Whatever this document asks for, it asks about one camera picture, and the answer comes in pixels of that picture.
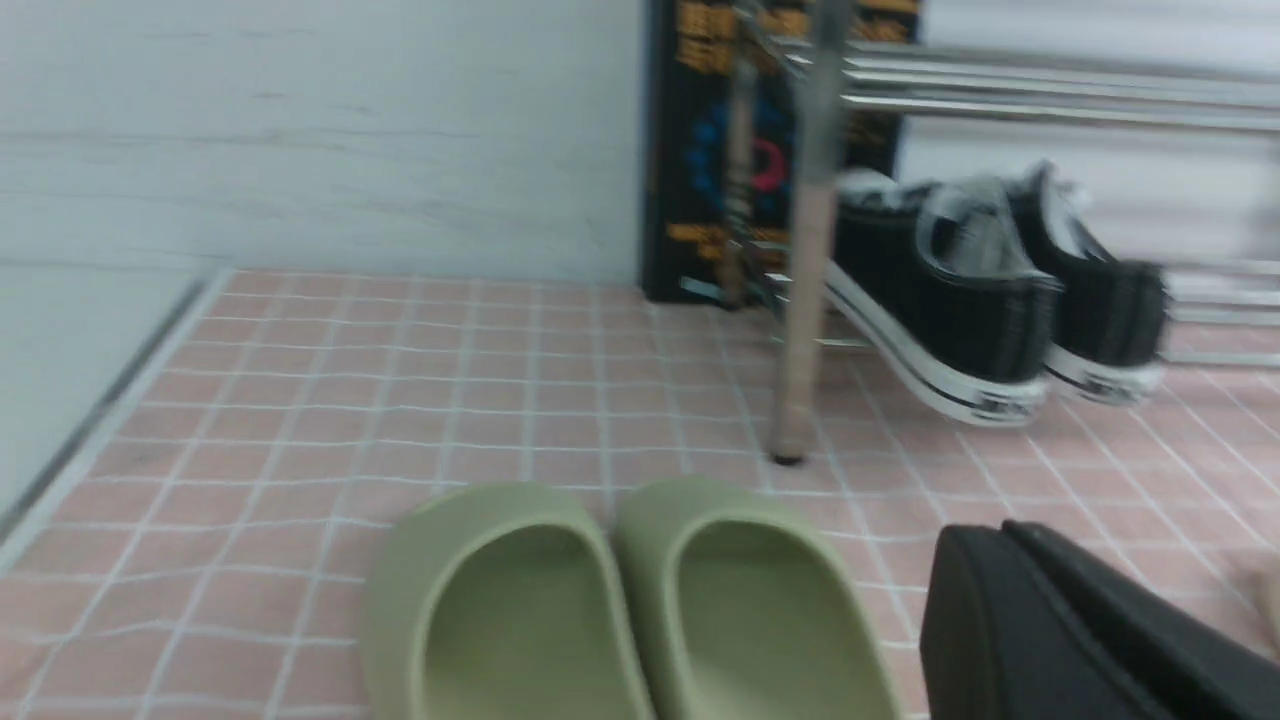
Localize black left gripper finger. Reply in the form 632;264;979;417
919;520;1279;719

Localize black canvas sneaker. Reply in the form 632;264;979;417
826;170;1061;427
1006;160;1170;407

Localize stainless steel shoe rack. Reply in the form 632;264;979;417
723;1;1277;465

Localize right olive green slipper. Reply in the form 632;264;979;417
613;477;902;719

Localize olive green slipper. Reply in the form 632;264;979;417
358;482;655;719
613;477;902;719

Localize left olive green slipper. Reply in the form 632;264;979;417
358;482;655;719

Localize pink checkered tablecloth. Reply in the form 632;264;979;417
3;272;1277;719

